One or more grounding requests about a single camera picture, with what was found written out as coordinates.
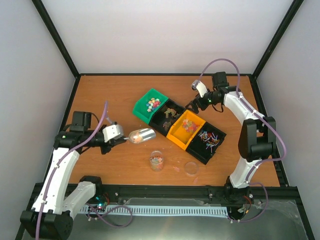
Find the metal scoop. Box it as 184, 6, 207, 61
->
124, 128, 156, 144

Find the yellow plastic bin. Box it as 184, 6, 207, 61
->
166, 110, 206, 151

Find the black bin with popsicle candies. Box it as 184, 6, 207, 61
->
148, 98, 186, 137

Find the black bin with lollipops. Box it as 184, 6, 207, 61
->
185, 122, 226, 165

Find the green plastic bin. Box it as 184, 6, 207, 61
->
132, 88, 169, 124

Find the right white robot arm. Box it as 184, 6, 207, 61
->
186, 72, 276, 203

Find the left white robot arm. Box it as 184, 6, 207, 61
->
20, 111, 125, 240

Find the clear plastic jar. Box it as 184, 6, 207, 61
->
149, 150, 165, 172

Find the clear jar lid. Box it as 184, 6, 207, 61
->
184, 161, 199, 176

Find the spilled pink candy piece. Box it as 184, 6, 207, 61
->
173, 166, 180, 172

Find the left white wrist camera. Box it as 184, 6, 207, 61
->
102, 124, 124, 143

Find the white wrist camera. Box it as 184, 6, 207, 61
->
191, 79, 209, 98
102, 124, 124, 143

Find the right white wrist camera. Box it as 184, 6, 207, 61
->
191, 79, 209, 98

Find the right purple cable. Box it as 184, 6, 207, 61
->
197, 57, 289, 224

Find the black aluminium rail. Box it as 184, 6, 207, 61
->
95, 184, 300, 205

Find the light blue cable duct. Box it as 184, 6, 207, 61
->
79, 205, 228, 218

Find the black frame post right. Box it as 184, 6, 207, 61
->
252, 0, 304, 81

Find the black frame post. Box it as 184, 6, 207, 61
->
252, 0, 304, 81
31, 0, 80, 79

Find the metal base plate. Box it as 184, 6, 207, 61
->
67, 198, 313, 240

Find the black frame post left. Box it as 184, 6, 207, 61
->
31, 0, 80, 79

